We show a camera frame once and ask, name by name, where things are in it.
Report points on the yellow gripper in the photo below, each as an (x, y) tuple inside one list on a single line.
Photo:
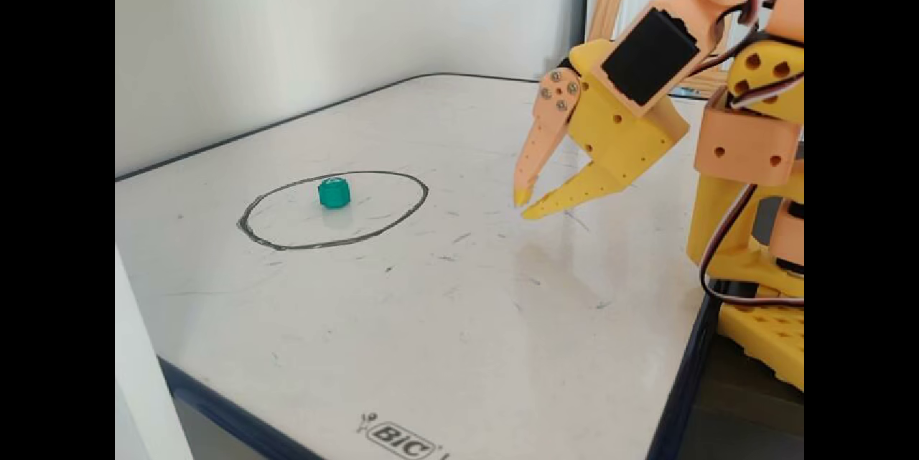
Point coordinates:
[(623, 141)]

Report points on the small green cube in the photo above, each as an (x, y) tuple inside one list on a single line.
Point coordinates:
[(334, 193)]

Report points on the yellow and beige robot arm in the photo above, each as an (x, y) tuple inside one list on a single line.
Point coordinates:
[(747, 144)]

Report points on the white dry-erase board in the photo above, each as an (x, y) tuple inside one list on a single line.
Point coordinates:
[(467, 316)]

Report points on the white upright panel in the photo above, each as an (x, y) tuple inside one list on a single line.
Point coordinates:
[(140, 374)]

